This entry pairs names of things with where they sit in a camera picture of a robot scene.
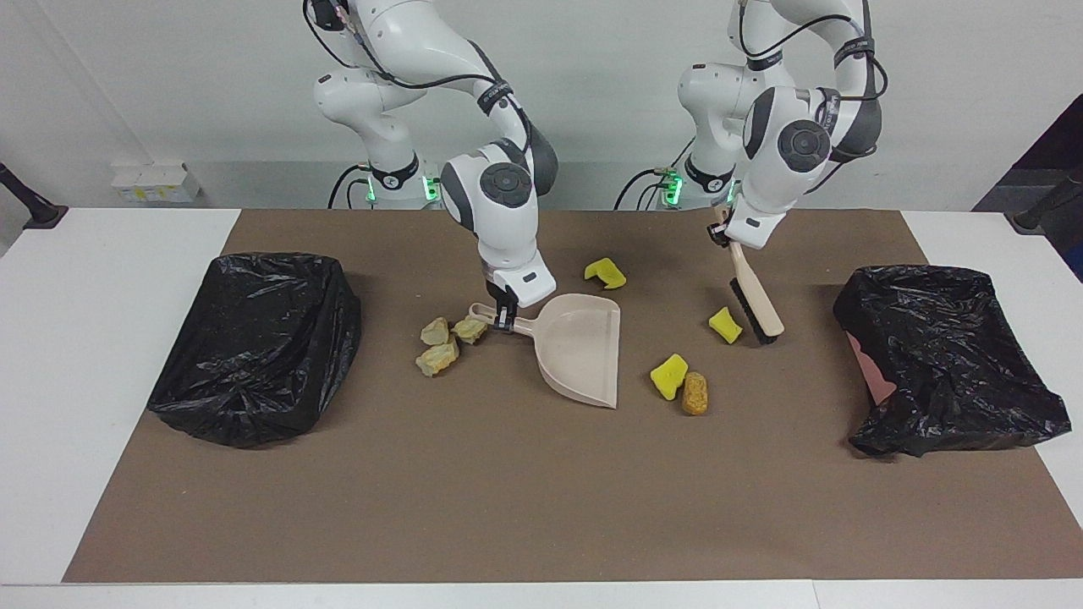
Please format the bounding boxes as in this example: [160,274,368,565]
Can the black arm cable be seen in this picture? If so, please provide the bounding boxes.
[302,0,542,170]
[738,0,889,107]

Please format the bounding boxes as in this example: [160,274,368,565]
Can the pink plastic bin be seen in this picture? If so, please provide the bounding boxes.
[847,332,899,407]

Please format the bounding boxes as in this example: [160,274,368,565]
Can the beige plastic dustpan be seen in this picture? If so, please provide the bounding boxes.
[468,293,622,410]

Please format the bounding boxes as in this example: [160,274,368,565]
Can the brown table mat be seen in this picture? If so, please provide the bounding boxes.
[62,209,1083,584]

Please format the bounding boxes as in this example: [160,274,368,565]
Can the black tripod leg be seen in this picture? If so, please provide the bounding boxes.
[0,162,69,229]
[1005,165,1083,236]

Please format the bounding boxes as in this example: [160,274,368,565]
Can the black plastic trash bag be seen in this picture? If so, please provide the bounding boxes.
[146,251,363,450]
[833,265,1073,459]

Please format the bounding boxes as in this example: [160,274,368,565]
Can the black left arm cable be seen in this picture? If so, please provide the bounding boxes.
[738,0,889,107]

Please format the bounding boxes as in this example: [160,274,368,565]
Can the black base power cable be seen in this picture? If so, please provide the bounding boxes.
[328,163,373,210]
[613,165,678,211]

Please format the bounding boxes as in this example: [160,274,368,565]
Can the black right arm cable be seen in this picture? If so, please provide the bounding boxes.
[302,0,542,170]

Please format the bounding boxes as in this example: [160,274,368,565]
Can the yellow sponge piece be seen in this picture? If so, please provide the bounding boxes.
[650,353,690,402]
[584,257,628,291]
[708,306,745,345]

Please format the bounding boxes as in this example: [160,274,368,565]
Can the white wall socket box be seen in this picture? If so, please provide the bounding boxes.
[111,162,201,204]

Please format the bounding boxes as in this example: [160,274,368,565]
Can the beige hand brush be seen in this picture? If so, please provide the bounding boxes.
[715,203,786,346]

